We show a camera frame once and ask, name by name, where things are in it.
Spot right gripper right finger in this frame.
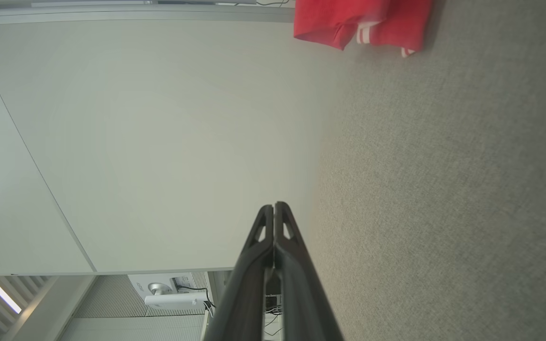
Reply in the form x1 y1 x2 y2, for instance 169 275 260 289
274 201 345 341

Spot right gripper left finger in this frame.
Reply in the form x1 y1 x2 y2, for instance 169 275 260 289
204 204 274 341

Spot red Bulls basketball jersey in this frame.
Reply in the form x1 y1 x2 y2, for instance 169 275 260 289
293 0 434 58

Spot white computer monitor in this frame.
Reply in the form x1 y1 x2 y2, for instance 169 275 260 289
127 272 211 312

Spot white window blinds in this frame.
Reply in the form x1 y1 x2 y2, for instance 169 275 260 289
0 272 207 341

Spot bright ceiling light strip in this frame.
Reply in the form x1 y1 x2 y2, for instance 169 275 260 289
0 275 23 315

